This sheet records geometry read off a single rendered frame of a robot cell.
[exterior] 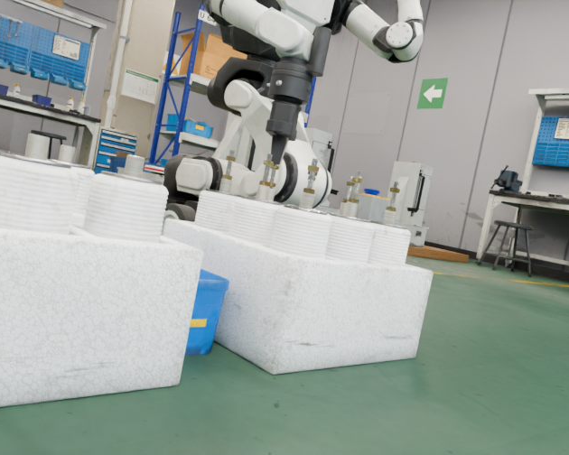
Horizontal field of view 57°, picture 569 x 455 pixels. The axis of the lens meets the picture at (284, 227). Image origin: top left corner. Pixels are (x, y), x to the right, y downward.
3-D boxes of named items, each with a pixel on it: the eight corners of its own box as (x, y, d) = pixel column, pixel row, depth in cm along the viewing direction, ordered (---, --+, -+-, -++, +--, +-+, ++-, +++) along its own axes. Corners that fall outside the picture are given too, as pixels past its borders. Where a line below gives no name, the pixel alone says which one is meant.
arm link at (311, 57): (263, 74, 110) (274, 20, 109) (286, 88, 119) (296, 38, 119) (311, 77, 105) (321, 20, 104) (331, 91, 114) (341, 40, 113)
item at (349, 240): (336, 323, 90) (357, 220, 89) (294, 308, 96) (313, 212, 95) (366, 320, 97) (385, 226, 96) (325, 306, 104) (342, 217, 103)
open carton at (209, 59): (170, 76, 625) (178, 34, 622) (218, 93, 674) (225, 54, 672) (197, 74, 583) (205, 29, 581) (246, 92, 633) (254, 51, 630)
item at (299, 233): (316, 317, 92) (337, 217, 91) (305, 327, 83) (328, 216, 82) (265, 304, 95) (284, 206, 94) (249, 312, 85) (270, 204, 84)
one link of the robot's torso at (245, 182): (189, 155, 170) (284, 146, 133) (238, 167, 183) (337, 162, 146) (182, 202, 169) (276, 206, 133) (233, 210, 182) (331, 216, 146)
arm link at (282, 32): (289, 55, 106) (244, 28, 111) (308, 69, 114) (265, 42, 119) (306, 25, 104) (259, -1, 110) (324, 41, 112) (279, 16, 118)
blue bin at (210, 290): (83, 302, 98) (94, 240, 97) (136, 303, 105) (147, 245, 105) (158, 358, 76) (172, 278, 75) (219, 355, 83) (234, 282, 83)
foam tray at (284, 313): (149, 304, 107) (165, 218, 106) (286, 304, 133) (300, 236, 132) (272, 376, 78) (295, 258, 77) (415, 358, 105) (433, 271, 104)
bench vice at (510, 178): (507, 194, 535) (512, 171, 534) (524, 197, 522) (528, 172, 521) (487, 188, 509) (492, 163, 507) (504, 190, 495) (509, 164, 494)
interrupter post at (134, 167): (118, 179, 66) (123, 153, 66) (135, 182, 68) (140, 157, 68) (126, 181, 65) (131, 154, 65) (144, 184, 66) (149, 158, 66)
